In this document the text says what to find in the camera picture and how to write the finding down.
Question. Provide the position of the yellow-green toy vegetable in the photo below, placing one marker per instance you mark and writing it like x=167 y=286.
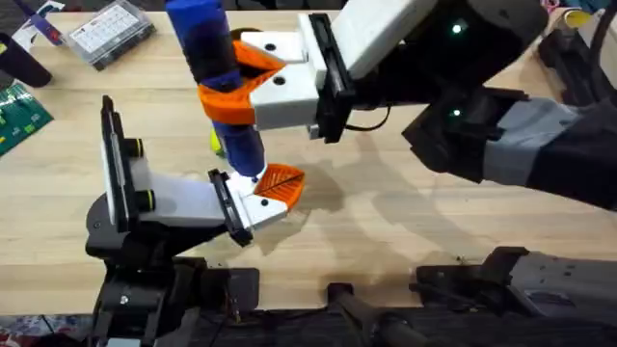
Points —
x=216 y=143

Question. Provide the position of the black upright left wrist plate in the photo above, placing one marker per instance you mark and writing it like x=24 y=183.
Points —
x=118 y=159

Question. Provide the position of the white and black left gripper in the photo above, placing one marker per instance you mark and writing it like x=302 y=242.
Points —
x=183 y=202

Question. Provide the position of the green board with blocks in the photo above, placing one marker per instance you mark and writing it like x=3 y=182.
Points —
x=19 y=115

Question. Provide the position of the clear plastic screw box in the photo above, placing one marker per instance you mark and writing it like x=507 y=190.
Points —
x=108 y=31

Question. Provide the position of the black cylinder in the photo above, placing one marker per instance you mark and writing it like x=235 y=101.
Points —
x=21 y=62

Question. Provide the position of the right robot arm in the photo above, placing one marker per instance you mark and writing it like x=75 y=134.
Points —
x=554 y=144

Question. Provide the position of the blue electric screwdriver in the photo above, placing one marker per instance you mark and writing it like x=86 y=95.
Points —
x=207 y=38

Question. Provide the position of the black rail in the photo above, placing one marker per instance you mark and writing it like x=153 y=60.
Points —
x=289 y=332

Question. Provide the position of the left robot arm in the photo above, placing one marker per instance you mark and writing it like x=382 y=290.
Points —
x=144 y=299

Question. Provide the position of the white pack with purple tool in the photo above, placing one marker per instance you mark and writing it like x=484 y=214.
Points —
x=41 y=21

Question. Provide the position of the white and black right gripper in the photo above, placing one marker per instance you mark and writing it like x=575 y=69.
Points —
x=376 y=34

